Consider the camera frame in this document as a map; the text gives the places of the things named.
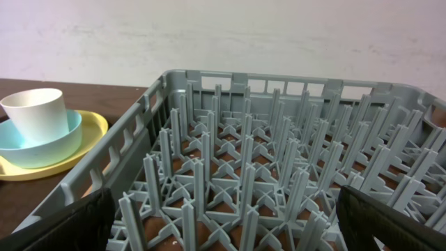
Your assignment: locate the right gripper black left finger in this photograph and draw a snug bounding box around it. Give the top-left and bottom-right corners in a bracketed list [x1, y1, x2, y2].
[1, 188, 115, 251]

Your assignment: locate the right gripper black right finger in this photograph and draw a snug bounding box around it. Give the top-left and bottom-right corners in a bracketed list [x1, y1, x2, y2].
[336, 185, 445, 250]

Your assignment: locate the grey plastic dishwasher rack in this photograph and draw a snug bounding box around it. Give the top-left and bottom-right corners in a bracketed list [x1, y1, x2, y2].
[13, 70, 445, 250]

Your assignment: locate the light blue bowl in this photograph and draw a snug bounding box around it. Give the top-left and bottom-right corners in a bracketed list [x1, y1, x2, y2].
[1, 109, 82, 169]

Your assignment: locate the yellow plate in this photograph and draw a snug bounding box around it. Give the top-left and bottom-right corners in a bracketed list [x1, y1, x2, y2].
[1, 110, 108, 181]

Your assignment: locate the white paper cup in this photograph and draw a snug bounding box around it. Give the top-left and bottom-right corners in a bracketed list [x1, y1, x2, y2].
[1, 88, 69, 145]

